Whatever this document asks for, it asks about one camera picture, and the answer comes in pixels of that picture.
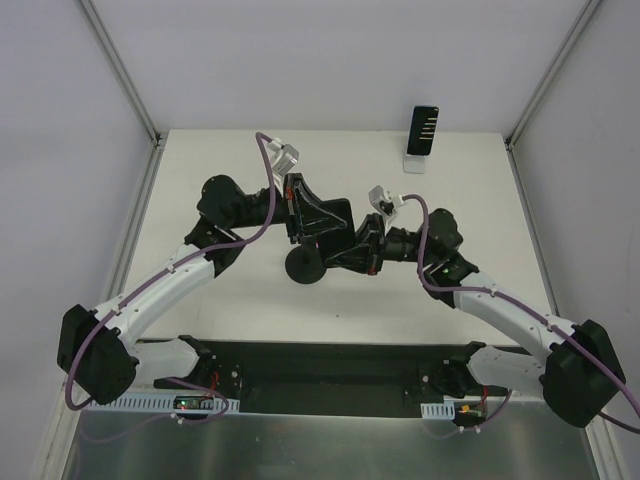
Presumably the black round stand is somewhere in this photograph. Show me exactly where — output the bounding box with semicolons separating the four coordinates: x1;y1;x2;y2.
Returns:
285;241;326;285

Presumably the white phone stand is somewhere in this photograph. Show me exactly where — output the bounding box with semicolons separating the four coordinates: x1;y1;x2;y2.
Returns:
403;153;427;174

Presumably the blue edged black phone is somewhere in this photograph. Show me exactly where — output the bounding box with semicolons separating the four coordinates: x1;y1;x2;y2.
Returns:
406;106;439;156

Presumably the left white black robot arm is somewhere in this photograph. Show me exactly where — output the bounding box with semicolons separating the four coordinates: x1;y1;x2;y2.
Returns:
57;173;354;405

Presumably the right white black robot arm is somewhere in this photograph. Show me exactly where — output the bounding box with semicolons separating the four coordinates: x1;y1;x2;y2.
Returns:
316;209;628;427

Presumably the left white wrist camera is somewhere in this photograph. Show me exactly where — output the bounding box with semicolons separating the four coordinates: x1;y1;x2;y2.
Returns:
267;138;300;190

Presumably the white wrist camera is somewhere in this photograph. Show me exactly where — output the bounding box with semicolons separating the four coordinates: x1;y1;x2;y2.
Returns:
267;138;300;190
368;185;405;224

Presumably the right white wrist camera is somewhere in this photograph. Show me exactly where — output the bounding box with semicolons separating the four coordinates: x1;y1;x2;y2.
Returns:
368;185;405;224

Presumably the left aluminium frame post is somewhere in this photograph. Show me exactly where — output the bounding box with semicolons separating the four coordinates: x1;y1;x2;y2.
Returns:
77;0;166;147

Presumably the aluminium frame post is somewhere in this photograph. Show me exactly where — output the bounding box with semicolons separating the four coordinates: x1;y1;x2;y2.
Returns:
503;0;606;150
77;0;166;147

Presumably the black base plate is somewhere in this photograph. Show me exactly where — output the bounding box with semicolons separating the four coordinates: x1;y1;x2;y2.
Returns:
183;341;482;418

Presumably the right white cable duct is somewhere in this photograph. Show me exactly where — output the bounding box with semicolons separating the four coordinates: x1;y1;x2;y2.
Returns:
420;400;456;421

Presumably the white cable duct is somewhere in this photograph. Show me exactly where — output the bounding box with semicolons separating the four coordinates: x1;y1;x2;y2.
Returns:
420;400;456;421
91;392;240;415

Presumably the left white cable duct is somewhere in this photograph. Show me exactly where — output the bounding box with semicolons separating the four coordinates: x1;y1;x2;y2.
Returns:
91;392;240;415

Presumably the right aluminium frame post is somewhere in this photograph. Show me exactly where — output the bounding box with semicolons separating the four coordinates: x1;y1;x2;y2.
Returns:
503;0;606;150

